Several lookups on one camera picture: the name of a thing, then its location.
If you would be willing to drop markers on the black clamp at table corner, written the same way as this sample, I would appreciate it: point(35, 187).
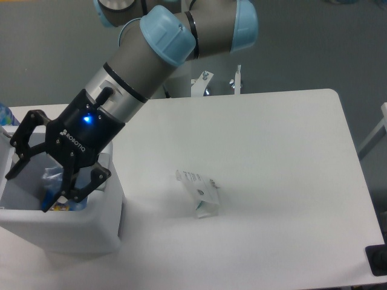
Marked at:
point(376, 255)

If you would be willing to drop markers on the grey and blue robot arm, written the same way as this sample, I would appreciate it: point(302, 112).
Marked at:
point(153, 43)

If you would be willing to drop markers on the white carton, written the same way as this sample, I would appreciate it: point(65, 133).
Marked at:
point(203, 191)

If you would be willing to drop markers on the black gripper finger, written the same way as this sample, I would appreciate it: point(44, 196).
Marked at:
point(88, 180)
point(20, 141)

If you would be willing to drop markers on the blue bottle at left edge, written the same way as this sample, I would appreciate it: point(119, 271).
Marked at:
point(6, 117)

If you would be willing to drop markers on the white plastic trash can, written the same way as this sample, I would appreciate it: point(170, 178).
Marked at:
point(93, 229)

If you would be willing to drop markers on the colourful snack wrapper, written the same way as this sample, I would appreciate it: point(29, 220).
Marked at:
point(56, 206)

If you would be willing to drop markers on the white bracket with bolt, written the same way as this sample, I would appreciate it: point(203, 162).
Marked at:
point(236, 83)

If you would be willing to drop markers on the white frame at right edge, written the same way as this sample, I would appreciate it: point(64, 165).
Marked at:
point(374, 137)

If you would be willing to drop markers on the clear plastic water bottle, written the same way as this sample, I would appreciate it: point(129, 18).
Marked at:
point(51, 181)

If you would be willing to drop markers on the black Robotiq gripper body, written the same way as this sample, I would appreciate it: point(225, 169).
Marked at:
point(82, 129)

